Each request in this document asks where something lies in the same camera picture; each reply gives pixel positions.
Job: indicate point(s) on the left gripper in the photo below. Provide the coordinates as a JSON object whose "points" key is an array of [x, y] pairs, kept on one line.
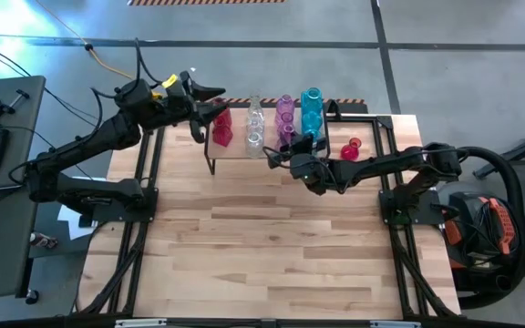
{"points": [[176, 107]]}

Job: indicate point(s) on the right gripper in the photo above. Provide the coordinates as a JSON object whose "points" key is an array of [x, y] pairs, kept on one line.
{"points": [[310, 173]]}

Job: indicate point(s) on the teal textured glass vase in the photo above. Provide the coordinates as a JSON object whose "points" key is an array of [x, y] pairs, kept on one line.
{"points": [[311, 122], [311, 133], [311, 101]]}

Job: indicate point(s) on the red glass bottle vase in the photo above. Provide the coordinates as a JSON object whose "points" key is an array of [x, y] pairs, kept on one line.
{"points": [[223, 136], [223, 117]]}

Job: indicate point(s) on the purple swirl glass vase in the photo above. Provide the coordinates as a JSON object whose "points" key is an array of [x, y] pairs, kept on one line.
{"points": [[285, 120]]}

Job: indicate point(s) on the red bulbous glass vase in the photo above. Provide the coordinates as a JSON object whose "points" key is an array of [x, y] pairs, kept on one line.
{"points": [[349, 151]]}

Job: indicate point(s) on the purple ribbed glass vase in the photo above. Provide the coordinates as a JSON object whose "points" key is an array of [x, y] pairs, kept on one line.
{"points": [[285, 105]]}

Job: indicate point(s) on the clear flared glass vase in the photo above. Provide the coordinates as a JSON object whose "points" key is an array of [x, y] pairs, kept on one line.
{"points": [[255, 107]]}

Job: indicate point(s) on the clear faceted glass vase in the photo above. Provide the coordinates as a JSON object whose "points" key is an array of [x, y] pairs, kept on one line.
{"points": [[254, 125]]}

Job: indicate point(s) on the clear wide glass vase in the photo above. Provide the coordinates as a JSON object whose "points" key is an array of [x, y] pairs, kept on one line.
{"points": [[254, 146]]}

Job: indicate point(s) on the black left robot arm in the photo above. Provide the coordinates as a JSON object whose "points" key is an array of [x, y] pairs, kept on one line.
{"points": [[107, 134]]}

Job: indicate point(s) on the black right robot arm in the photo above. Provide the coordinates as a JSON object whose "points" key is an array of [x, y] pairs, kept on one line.
{"points": [[381, 166]]}

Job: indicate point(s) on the white paper sheet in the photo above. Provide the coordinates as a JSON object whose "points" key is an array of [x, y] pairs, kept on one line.
{"points": [[73, 225]]}

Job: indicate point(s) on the black and orange device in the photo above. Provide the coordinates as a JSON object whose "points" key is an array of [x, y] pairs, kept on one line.
{"points": [[501, 225]]}

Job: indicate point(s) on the small dark bottle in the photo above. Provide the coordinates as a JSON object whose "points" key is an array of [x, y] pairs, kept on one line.
{"points": [[44, 240]]}

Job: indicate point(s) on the black caster wheel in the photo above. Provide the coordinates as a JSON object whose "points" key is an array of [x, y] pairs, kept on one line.
{"points": [[32, 297]]}

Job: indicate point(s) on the wooden shelf black metal frame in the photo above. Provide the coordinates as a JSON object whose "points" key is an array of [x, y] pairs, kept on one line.
{"points": [[230, 152]]}

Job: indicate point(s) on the black metal table frame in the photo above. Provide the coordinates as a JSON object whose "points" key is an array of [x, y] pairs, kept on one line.
{"points": [[363, 119]]}

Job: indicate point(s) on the silver metal bracket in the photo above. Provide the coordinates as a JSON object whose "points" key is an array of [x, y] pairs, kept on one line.
{"points": [[140, 324], [394, 324]]}

